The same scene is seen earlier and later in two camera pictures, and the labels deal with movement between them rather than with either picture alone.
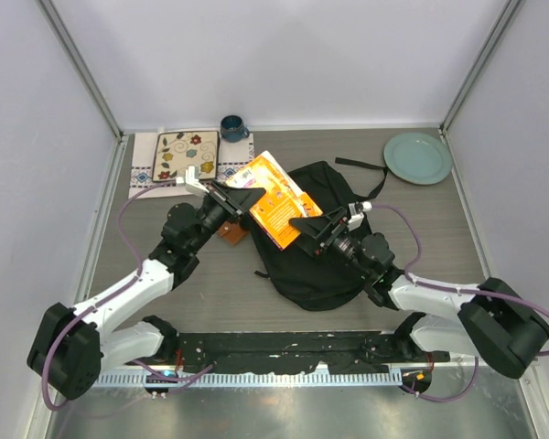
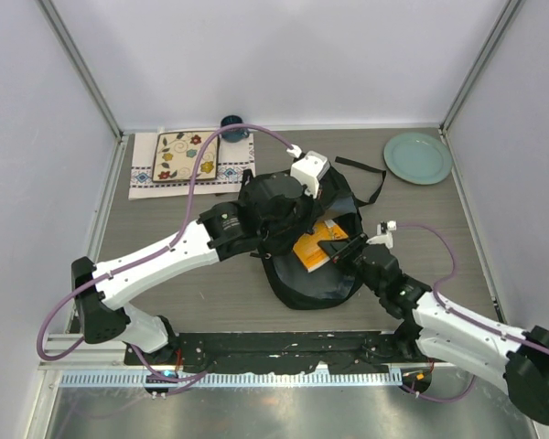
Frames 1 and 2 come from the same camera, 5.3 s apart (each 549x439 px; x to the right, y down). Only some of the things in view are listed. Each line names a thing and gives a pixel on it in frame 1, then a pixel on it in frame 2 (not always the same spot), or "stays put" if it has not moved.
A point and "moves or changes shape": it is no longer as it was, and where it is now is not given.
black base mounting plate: (284, 352) stays put
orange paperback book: (284, 199) moves or changes shape
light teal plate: (418, 158) stays put
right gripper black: (315, 226) → (339, 250)
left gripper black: (234, 201) → (312, 208)
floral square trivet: (174, 151) stays put
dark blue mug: (232, 129) stays put
